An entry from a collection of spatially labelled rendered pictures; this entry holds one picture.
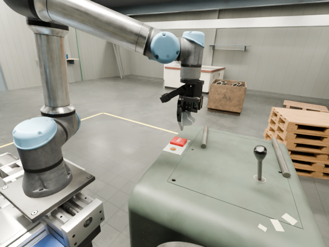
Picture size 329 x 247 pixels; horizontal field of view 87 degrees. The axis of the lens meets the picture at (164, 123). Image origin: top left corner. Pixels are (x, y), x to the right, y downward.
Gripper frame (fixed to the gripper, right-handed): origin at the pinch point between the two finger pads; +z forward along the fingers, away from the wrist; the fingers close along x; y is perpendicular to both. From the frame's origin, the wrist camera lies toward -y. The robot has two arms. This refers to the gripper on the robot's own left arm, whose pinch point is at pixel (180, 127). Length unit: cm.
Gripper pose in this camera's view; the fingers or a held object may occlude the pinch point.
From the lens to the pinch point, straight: 73.0
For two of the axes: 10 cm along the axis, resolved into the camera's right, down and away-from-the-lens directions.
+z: -0.4, 9.2, 3.8
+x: 4.3, -3.3, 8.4
